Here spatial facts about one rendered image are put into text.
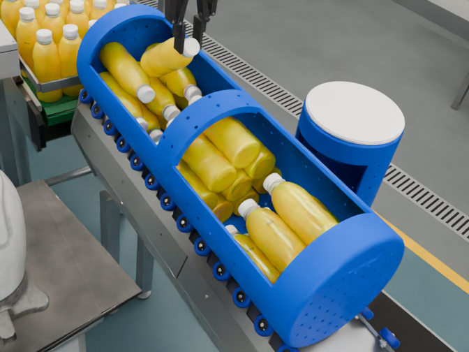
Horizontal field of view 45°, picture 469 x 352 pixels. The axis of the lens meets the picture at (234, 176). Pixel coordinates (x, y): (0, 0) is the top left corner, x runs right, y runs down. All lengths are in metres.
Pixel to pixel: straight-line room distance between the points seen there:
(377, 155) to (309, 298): 0.68
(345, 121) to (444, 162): 1.86
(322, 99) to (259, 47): 2.29
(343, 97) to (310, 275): 0.80
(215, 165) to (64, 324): 0.41
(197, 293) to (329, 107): 0.64
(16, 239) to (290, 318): 0.46
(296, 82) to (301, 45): 0.46
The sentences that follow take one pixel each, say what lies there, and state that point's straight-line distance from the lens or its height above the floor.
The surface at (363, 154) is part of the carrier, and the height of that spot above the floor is 1.00.
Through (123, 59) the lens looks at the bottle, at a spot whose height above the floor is 1.15.
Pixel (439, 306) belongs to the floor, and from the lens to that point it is 2.64.
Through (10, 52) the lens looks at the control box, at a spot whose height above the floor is 1.08.
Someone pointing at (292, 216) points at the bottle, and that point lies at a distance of 1.06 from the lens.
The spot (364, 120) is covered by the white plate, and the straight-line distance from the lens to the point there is 1.59.
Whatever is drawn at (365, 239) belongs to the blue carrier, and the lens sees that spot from 0.98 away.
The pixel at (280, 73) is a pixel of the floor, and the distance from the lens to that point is 3.65.
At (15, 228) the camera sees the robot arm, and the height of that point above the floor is 1.22.
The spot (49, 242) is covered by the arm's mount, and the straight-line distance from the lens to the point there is 1.19.
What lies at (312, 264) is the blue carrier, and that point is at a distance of 0.96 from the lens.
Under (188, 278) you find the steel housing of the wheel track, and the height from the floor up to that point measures 0.86.
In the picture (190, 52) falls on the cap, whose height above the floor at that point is 1.27.
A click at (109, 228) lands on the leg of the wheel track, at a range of 1.89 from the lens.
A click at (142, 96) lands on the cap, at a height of 1.12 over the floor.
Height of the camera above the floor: 1.92
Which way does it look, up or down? 43 degrees down
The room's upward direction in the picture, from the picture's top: 11 degrees clockwise
